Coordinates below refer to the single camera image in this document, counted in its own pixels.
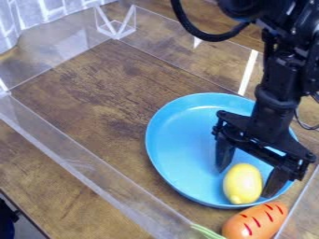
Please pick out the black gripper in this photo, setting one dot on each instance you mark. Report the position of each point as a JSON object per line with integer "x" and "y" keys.
{"x": 283, "y": 153}

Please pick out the yellow toy lemon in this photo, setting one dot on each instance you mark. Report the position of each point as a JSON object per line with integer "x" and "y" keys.
{"x": 243, "y": 184}

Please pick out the blue oval tray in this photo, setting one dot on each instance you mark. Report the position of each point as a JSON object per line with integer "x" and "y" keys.
{"x": 180, "y": 145}

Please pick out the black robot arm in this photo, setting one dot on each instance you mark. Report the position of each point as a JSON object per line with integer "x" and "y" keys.
{"x": 290, "y": 33}

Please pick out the orange toy carrot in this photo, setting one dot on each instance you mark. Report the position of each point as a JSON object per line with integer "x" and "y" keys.
{"x": 258, "y": 222}

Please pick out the dark object at lower left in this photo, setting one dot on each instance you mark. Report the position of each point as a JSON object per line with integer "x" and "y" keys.
{"x": 8, "y": 218}

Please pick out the white patterned curtain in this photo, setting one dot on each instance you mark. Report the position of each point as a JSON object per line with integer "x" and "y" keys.
{"x": 22, "y": 14}

